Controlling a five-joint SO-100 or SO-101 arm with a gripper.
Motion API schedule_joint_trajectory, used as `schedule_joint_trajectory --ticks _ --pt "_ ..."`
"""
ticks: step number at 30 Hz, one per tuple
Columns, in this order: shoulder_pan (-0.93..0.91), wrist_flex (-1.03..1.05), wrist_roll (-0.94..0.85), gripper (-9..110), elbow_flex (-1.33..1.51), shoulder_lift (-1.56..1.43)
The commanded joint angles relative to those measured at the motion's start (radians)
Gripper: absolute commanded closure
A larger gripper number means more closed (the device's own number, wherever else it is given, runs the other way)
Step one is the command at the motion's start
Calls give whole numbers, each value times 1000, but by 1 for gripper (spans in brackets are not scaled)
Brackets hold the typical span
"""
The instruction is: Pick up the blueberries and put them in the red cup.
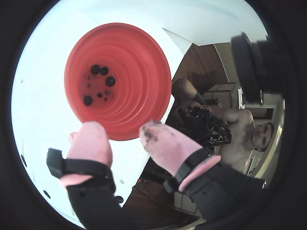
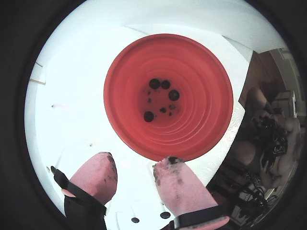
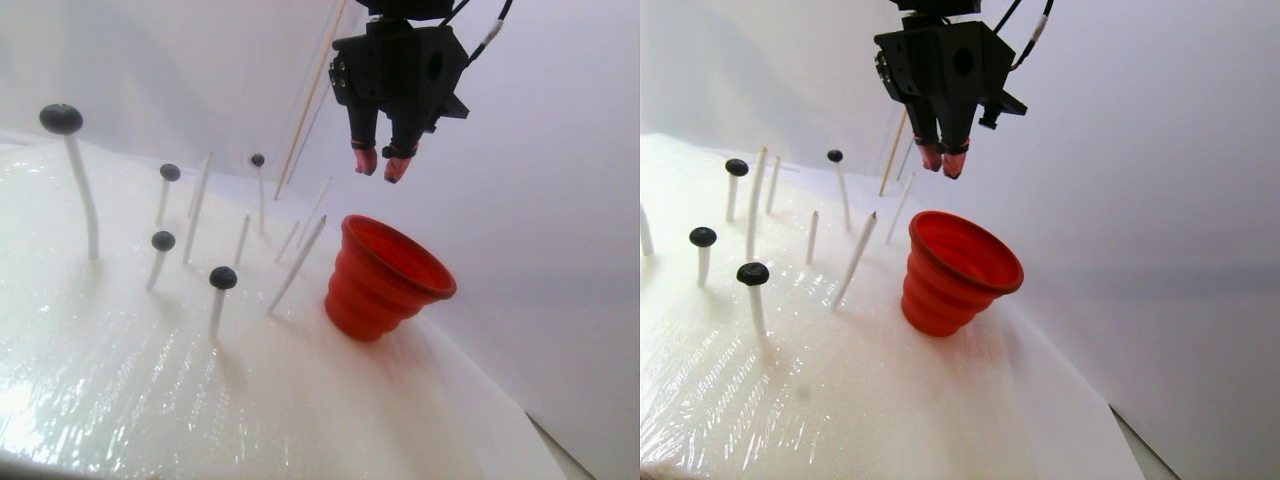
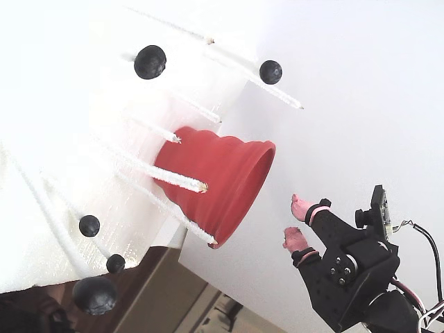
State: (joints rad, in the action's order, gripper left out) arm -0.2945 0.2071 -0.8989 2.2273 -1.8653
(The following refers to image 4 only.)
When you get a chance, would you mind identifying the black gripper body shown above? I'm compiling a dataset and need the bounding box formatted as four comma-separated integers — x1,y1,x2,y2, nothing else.
308,235,400,332

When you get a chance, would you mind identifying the pink-tipped gripper finger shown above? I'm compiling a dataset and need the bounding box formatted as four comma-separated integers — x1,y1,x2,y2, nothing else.
290,193,361,249

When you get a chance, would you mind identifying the stained pink gripper finger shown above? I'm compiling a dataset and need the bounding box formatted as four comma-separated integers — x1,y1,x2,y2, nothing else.
282,226,327,289

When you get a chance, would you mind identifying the dark blueberry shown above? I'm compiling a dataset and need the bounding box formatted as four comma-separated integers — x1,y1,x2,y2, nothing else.
105,253,126,275
133,44,168,81
71,275,118,316
78,214,101,238
258,60,284,85

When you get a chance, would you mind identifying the red collapsible silicone cup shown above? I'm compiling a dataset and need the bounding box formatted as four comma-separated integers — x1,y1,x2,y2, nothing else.
152,125,277,249

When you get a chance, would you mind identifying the white fuzzy stick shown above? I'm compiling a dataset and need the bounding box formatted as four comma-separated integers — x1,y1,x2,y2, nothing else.
65,204,83,221
119,110,182,144
99,137,209,194
207,57,305,110
0,144,84,278
126,7,215,44
88,239,109,259
112,168,219,246
166,90,222,124
200,48,263,72

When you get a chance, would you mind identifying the white backdrop sheet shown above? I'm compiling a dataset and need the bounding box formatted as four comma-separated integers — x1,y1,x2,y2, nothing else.
178,0,444,333

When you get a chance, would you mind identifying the beige wooden cabinet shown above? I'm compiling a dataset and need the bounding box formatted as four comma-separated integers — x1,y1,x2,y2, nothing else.
114,246,289,333

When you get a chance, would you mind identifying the white foam block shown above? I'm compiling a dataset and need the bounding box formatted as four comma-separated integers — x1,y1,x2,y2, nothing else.
0,0,259,294

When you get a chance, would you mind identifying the dark fabric object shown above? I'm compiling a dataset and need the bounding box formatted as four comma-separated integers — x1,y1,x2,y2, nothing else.
0,287,70,333

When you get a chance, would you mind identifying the servo wire bundle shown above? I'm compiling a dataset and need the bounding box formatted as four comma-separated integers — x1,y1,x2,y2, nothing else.
390,275,444,332

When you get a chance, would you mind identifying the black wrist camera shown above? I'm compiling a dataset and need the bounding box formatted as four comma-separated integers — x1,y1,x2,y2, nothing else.
354,185,393,241

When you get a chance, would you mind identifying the black camera cable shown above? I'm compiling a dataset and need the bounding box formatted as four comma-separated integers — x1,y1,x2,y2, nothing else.
391,220,444,305

